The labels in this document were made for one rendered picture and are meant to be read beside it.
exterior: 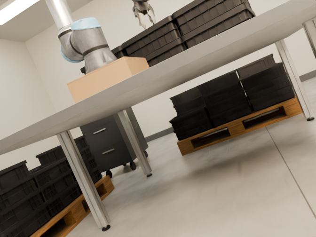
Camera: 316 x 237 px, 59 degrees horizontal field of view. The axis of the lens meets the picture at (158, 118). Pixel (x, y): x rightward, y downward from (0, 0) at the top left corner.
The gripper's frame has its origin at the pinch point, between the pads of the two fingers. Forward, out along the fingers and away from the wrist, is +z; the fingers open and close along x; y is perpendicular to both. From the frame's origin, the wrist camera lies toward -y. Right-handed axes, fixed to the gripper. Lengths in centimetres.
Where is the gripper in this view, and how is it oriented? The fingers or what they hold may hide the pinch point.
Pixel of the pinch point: (149, 25)
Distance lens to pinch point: 161.2
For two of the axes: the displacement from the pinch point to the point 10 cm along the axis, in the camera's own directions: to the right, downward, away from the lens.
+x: -8.8, 3.6, -3.0
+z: 3.7, 9.3, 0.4
